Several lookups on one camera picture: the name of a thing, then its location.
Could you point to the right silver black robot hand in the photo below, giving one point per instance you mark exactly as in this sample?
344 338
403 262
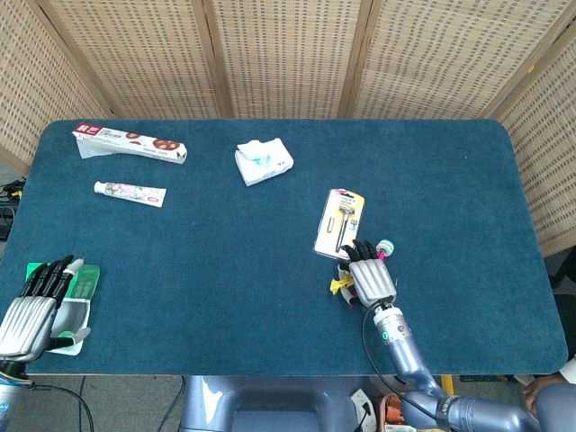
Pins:
371 281

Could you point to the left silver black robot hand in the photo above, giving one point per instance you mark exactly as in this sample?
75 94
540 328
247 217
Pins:
27 319

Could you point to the small colourful toy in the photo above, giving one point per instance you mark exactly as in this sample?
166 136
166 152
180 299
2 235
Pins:
385 247

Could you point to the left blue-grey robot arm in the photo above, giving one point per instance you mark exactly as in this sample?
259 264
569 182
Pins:
9 400

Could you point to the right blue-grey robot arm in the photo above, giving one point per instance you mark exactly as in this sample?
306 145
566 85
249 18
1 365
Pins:
400 342

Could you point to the bystander bare hand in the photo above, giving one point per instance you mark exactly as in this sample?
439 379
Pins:
542 389

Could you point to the razor in yellow blister card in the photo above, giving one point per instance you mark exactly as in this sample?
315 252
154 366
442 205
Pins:
333 225

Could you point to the green white blister package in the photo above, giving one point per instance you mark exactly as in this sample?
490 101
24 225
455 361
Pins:
85 283

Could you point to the white power strip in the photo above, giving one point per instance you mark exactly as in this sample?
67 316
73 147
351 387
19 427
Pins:
363 407

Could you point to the orange tool on floor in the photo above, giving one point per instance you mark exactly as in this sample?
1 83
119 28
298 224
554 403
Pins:
390 409

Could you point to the white soft tissue pack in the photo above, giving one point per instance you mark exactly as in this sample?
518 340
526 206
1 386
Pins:
265 166

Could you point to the blue-grey robot torso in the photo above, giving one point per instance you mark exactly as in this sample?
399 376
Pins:
270 405

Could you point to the white floral toothpaste tube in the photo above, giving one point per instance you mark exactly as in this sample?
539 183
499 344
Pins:
130 192

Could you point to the long biscuit box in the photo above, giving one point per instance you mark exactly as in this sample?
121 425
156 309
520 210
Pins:
130 141

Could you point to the woven folding screen panel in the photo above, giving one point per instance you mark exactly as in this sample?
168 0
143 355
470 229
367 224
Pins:
450 58
36 90
549 157
135 58
288 58

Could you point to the yellow floor post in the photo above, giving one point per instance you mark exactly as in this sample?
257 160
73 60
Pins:
446 384

